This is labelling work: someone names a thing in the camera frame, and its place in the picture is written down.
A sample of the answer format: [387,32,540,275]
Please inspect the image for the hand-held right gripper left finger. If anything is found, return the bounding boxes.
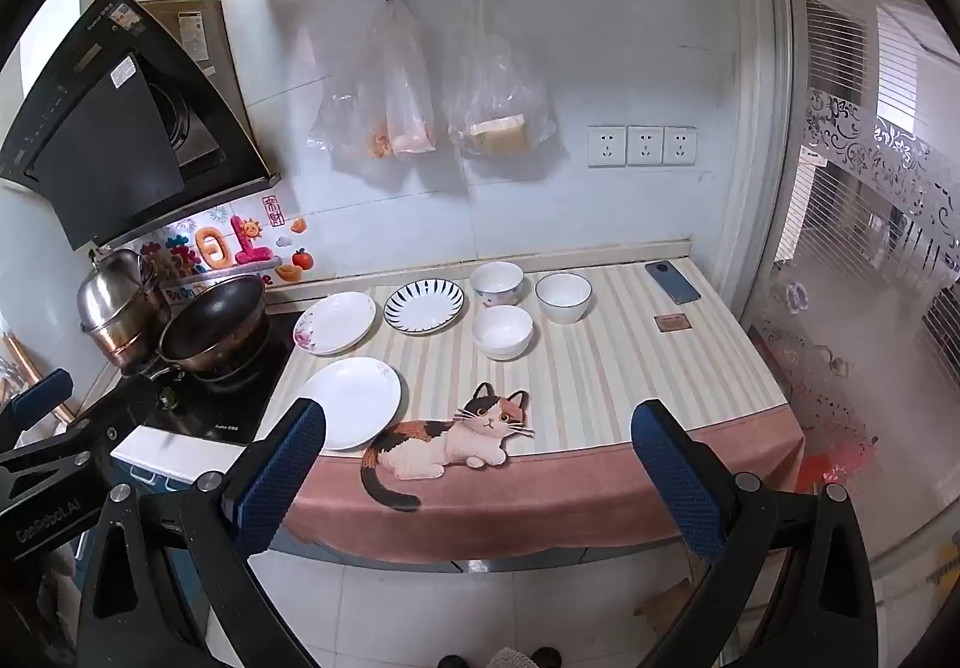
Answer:
[75,398,327,668]

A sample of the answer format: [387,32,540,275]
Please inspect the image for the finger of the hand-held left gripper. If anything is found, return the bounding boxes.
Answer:
[0,375,162,489]
[0,369,74,444]

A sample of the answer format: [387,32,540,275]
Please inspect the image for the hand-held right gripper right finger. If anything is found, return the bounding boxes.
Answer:
[630,399,878,668]

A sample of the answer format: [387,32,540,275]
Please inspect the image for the white bowl with blue print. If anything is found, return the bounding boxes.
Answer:
[469,261,524,307]

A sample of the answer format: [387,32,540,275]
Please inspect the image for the black gas stove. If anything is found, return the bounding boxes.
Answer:
[112,308,307,448]

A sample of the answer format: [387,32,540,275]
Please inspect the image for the large plain white plate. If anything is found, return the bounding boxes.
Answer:
[298,357,404,451]

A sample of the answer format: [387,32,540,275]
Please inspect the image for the stainless steel pot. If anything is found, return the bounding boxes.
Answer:
[77,248,170,369]

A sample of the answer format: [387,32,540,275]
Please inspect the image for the striped cloth with cat print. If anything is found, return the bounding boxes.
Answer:
[259,255,805,564]

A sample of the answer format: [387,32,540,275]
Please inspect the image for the dark copper wok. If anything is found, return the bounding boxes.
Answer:
[157,274,271,373]

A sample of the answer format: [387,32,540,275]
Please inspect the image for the white plate with floral print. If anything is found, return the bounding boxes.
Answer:
[292,291,377,357]

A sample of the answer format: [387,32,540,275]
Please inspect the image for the blue smartphone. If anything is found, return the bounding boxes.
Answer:
[645,260,702,305]

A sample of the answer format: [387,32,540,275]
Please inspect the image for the white plate with blue stripes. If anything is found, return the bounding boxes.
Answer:
[383,278,466,336]

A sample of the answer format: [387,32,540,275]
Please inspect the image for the white bowl with dark rim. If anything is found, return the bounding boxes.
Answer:
[535,272,593,325]

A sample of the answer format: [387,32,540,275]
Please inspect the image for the plain white bowl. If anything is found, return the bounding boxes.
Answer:
[472,305,534,361]

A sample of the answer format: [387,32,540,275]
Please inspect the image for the black range hood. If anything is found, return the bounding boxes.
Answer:
[0,0,272,253]

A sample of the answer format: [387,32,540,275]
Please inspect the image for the frosted glass sliding door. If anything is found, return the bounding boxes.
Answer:
[750,0,960,564]

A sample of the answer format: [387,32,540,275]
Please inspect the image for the clear plastic bag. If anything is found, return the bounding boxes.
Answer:
[310,0,437,163]
[441,0,557,159]

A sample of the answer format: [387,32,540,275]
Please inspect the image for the colourful wall stickers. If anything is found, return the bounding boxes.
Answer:
[139,191,312,298]

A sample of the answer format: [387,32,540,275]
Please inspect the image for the white wall outlet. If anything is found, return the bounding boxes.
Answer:
[587,125,627,168]
[627,125,664,166]
[664,126,697,165]

